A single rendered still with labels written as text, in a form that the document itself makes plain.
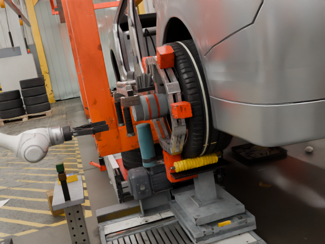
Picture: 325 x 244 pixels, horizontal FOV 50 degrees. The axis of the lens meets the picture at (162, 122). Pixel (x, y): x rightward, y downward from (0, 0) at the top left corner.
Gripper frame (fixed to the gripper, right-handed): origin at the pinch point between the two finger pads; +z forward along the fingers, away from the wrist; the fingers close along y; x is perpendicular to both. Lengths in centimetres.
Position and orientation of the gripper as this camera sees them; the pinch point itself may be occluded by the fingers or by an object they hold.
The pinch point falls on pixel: (104, 125)
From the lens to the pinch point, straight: 176.0
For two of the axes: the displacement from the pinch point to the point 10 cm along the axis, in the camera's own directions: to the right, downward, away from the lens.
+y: 2.5, 1.4, -9.6
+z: 9.5, -2.0, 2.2
